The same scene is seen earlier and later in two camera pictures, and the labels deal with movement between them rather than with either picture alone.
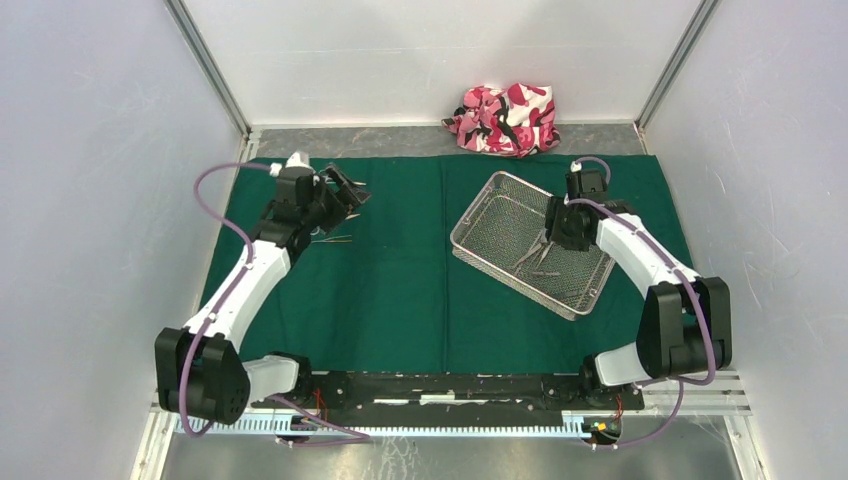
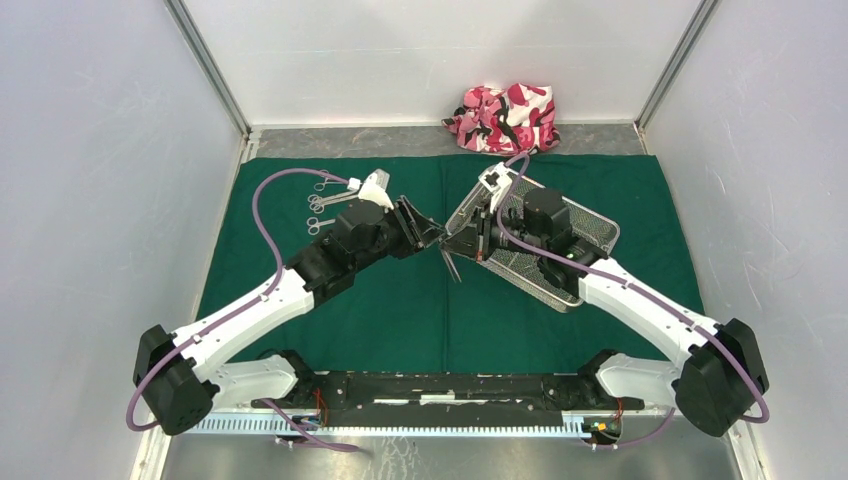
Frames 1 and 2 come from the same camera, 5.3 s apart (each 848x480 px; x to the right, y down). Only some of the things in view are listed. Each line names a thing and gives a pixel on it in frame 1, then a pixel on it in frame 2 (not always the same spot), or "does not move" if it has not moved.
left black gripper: (350, 195) -> (418, 233)
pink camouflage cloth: (516, 121) does not move
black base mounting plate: (389, 400) does not move
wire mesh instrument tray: (503, 234) does not move
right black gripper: (555, 207) -> (473, 240)
